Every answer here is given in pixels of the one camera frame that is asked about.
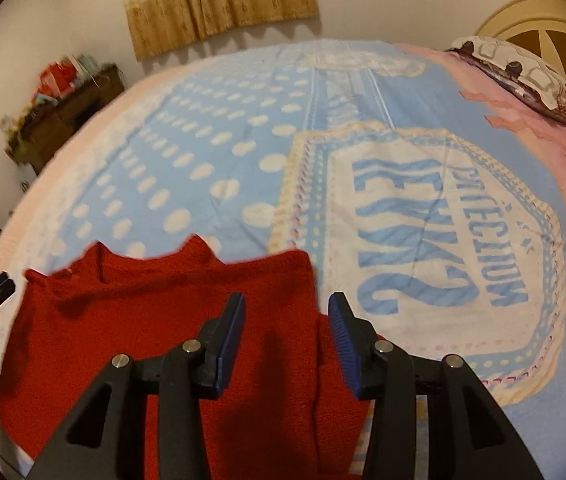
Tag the beige floral window curtain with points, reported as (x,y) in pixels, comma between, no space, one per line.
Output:
(213,5)

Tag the dark wooden desk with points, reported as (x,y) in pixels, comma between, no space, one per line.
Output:
(63,120)

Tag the red boxes on desk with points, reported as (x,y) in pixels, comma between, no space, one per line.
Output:
(55,77)

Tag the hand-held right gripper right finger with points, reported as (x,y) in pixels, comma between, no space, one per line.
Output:
(343,340)

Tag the cream wooden bed headboard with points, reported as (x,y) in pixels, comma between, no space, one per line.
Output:
(528,15)

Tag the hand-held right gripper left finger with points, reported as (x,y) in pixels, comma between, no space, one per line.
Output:
(230,340)

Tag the red embroidered knit sweater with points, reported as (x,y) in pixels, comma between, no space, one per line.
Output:
(163,310)

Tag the printed blue pink bedsheet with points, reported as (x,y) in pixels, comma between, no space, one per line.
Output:
(363,160)

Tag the patterned white pillow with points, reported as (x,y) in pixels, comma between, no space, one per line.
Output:
(518,72)

